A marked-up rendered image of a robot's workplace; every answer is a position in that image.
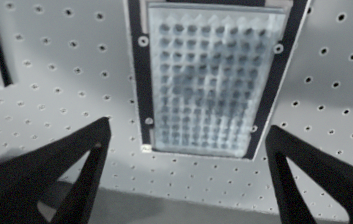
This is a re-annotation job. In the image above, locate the clear well plate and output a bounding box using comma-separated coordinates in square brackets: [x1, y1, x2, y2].
[150, 2, 286, 156]

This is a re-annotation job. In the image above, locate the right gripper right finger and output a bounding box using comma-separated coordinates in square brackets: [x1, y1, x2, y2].
[265, 125, 353, 224]

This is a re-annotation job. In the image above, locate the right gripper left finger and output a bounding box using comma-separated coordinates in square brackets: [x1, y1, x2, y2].
[0, 117, 112, 224]

